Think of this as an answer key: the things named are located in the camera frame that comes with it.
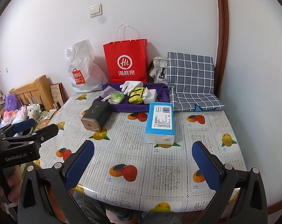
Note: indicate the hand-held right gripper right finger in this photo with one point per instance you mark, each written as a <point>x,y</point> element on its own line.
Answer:
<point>207,165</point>

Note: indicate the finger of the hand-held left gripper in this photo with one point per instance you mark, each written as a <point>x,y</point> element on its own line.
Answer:
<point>46,131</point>
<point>24,124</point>

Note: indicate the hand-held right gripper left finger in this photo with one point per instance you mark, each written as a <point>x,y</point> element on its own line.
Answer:
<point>80,163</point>

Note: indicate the translucent mesh pouch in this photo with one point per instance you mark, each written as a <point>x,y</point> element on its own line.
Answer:
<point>108,91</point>

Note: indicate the green tissue packet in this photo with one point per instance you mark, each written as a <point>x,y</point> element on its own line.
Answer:
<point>116,98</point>

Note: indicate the white sponge block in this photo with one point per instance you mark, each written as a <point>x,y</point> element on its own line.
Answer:
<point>150,96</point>

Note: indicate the white toy figure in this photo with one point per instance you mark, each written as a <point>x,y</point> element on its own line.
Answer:
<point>131,86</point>

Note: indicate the person's left hand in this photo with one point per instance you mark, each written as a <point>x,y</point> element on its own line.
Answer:
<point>15,177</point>

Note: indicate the wooden nightstand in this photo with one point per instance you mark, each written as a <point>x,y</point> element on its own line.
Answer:
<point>48,122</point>

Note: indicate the clear glass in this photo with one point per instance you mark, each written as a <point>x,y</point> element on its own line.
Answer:
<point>41,121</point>

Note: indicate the black and white print pillow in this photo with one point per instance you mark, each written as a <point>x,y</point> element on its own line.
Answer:
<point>33,109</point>

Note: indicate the flat white tube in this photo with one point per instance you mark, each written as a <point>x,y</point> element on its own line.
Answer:
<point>50,114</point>

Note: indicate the purple plush toy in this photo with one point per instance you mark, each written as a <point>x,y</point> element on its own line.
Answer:
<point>11,101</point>

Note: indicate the dark bottle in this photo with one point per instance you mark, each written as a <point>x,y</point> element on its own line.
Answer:
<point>57,106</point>

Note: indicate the illustrated book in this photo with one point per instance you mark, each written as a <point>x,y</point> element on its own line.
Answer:
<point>57,93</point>

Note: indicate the wooden headboard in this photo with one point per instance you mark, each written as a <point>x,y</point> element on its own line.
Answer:
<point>38,86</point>

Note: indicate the person's legs in jeans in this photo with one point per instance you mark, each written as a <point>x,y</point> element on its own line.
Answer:
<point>96,210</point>

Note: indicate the dark green box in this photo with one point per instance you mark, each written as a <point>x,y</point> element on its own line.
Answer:
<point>96,114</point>

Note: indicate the fruit print tablecloth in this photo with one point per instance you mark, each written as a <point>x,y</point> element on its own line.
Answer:
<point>136,144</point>

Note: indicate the blue tissue pack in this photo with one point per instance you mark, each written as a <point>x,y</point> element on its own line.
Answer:
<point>159,121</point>

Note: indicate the white plastic shopping bag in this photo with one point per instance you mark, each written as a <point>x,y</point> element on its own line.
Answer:
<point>85,60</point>

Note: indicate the grey checked fabric bag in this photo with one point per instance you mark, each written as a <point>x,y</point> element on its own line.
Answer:
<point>190,74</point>

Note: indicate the grey backpack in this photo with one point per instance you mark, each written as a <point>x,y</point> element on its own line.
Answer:
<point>157,67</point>

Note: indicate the red paper bag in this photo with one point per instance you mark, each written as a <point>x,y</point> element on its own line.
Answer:
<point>127,51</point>

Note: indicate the white light switch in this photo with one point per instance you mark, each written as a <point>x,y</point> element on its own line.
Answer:
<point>95,10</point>

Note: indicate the wooden door frame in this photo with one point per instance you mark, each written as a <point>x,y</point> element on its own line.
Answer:
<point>221,16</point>

